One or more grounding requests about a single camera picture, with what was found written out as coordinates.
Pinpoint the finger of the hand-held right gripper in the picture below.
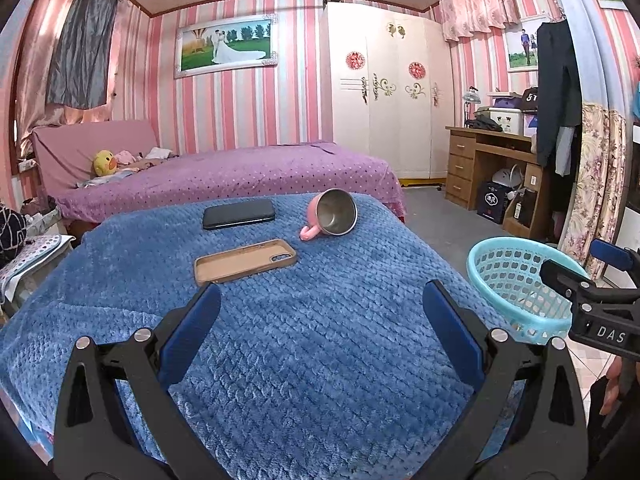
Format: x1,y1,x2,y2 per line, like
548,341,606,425
539,259,598,306
589,238,640,276

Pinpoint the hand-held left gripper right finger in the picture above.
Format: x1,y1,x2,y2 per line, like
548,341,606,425
422,280,590,480

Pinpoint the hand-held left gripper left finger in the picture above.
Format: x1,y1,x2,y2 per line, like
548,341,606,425
54,282,236,480

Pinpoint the light blue plastic basket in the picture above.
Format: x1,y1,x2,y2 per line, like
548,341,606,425
466,237,591,345

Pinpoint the person's right hand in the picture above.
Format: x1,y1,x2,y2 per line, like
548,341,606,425
597,355,640,418

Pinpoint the brown cardboard box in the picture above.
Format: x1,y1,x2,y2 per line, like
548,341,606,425
502,190,538,233

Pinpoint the tan phone case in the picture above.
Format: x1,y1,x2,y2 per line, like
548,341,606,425
194,239,298,288

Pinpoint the floral divider curtain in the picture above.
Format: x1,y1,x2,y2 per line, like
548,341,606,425
542,0,628,281

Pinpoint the dark blue box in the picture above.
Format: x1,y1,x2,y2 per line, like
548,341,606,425
476,182,513,225

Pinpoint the blue fleece blanket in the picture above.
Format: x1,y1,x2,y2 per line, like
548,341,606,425
0,192,531,480

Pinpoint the white fan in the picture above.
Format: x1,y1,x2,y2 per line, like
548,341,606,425
492,167,523,196

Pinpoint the black phone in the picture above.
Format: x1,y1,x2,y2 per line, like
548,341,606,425
202,199,277,231

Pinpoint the wooden desk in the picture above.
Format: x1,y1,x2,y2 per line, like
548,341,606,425
444,126,556,241

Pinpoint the purple dotted bed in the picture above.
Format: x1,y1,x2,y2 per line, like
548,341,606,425
54,141,408,223

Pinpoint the white storage box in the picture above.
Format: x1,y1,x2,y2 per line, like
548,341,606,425
489,107,525,136

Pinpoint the polka dot cloth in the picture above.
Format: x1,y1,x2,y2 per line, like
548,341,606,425
0,233,76,306

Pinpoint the pink steel mug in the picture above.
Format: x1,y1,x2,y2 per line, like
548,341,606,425
299,188,359,242

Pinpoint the dark hanging jacket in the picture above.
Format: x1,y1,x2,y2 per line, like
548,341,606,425
535,20,583,176

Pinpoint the yellow duck plush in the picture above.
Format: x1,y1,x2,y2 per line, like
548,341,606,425
91,149,118,177

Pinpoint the desk lamp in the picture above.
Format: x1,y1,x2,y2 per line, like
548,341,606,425
462,87,482,128

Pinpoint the black white patterned pillow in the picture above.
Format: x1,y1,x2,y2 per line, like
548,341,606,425
0,205,28,266

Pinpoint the pink covered headboard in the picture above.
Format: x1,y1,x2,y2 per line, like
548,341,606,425
31,120,160,196

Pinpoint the white wardrobe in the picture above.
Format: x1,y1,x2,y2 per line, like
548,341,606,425
325,2,455,181

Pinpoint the framed couple photo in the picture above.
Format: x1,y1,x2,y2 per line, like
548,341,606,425
505,22,541,73

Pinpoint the pink floral curtain valance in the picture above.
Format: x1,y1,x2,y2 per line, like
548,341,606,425
438,0,521,43

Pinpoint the framed wedding picture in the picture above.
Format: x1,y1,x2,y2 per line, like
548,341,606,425
173,13,278,79

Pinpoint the grey window curtain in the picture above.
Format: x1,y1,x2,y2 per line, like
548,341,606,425
46,0,120,109

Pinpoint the pink satin curtain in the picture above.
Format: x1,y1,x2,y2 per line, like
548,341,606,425
14,0,126,156

